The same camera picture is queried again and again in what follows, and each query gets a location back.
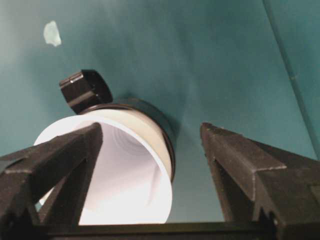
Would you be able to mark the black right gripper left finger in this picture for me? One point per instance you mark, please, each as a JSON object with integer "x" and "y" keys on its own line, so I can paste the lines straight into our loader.
{"x": 47, "y": 184}

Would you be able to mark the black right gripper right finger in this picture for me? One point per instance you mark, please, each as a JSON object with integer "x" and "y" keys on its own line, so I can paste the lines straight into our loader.
{"x": 261, "y": 183}

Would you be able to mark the white paper cup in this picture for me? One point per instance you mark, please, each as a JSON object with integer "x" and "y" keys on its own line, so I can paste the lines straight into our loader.
{"x": 131, "y": 181}

